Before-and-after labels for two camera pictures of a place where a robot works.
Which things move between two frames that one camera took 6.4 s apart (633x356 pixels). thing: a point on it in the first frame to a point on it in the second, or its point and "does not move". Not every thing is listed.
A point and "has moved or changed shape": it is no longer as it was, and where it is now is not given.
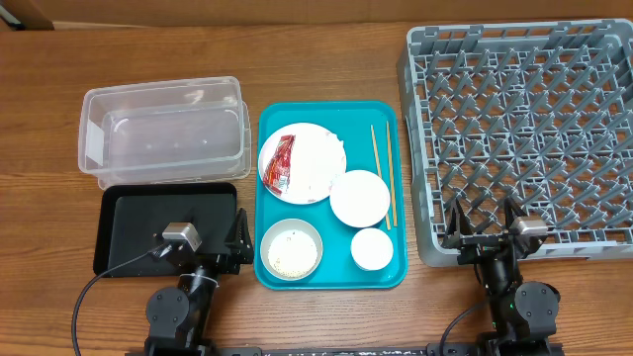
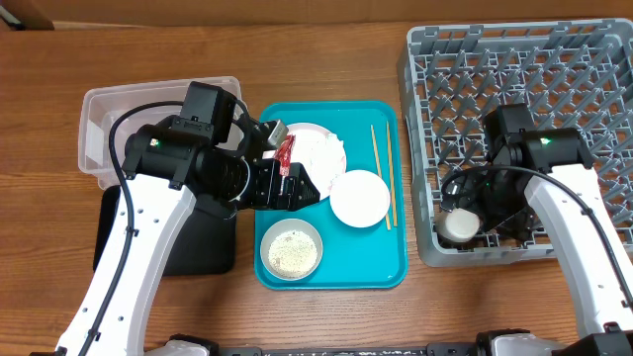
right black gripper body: x=478 y=245 to x=498 y=198
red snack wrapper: x=278 y=172 does not move
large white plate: x=316 y=159 does not move
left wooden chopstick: x=379 y=171 does not move
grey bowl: x=291 y=249 does not move
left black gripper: x=231 y=263 to x=269 y=193
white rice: x=292 y=253 does not move
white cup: x=371 y=249 has moved or changed shape
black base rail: x=432 y=349 does not move
